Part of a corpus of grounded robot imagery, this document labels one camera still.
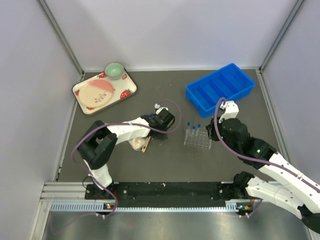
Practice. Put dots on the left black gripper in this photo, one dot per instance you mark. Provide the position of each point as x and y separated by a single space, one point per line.
162 137

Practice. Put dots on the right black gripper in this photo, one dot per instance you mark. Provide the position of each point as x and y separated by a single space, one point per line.
211 130

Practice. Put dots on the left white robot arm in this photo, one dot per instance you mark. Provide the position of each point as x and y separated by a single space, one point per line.
101 140

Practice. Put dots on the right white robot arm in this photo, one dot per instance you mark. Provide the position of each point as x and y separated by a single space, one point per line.
298 194

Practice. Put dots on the clear acrylic tube rack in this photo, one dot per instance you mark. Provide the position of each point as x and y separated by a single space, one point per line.
197 138

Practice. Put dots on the wooden test tube clamp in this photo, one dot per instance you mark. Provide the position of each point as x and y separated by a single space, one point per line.
147 140

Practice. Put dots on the beige crumpled glove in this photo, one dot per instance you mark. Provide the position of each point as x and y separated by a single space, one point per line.
137 143

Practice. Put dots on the strawberry pattern tray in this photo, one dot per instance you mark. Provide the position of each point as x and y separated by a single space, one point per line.
123 88

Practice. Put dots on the blue plastic divided bin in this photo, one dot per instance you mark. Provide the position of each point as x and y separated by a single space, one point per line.
229 82

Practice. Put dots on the green ceramic bowl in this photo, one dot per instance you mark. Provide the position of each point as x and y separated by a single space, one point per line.
114 70

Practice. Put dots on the pink cream plate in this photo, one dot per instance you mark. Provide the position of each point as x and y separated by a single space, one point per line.
96 93

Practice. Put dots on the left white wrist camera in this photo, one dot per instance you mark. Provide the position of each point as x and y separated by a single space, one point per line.
159 108

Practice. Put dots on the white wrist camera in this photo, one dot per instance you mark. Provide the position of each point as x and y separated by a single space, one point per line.
230 111
159 108

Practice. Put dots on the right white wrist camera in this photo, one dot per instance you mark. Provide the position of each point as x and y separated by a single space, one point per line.
230 111

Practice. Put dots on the grey slotted cable duct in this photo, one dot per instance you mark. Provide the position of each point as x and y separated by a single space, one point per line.
102 207

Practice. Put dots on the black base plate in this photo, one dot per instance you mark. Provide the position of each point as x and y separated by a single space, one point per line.
175 194

